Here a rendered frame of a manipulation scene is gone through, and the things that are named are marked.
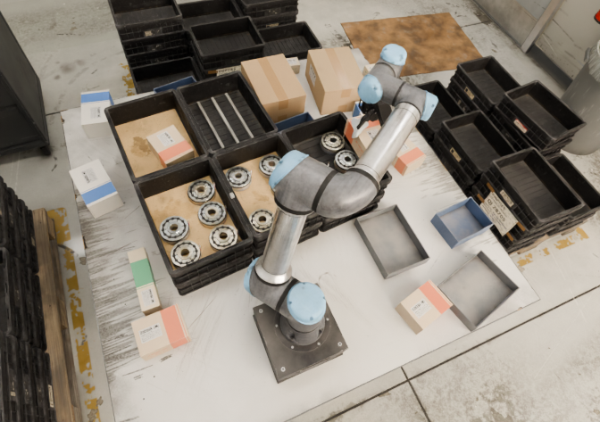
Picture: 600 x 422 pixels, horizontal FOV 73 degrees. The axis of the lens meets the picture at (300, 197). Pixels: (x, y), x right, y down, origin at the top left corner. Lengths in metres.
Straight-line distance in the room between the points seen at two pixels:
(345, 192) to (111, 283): 1.03
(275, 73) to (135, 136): 0.71
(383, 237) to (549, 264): 1.46
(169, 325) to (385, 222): 0.95
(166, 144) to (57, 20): 2.52
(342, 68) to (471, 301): 1.22
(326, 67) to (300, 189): 1.21
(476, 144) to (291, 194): 1.87
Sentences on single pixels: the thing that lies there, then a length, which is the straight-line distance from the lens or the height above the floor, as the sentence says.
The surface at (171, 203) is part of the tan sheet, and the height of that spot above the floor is 0.83.
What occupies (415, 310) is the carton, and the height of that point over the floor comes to 0.77.
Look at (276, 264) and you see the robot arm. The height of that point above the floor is 1.11.
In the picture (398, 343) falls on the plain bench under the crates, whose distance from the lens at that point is 1.62.
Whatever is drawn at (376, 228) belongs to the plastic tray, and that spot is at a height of 0.70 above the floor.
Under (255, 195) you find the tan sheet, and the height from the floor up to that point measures 0.83.
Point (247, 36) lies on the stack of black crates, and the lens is 2.87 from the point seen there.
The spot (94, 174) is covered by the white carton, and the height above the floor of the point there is 0.79.
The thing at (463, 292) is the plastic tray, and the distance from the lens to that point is 1.78.
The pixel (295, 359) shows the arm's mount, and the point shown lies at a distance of 1.43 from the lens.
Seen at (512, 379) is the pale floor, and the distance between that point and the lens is 2.59.
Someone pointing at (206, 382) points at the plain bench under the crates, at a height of 0.70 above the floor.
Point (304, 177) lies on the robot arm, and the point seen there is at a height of 1.41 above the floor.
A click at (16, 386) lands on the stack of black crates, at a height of 0.49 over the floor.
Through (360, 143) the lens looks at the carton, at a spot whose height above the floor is 1.11.
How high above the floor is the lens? 2.21
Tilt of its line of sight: 57 degrees down
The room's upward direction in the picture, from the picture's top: 10 degrees clockwise
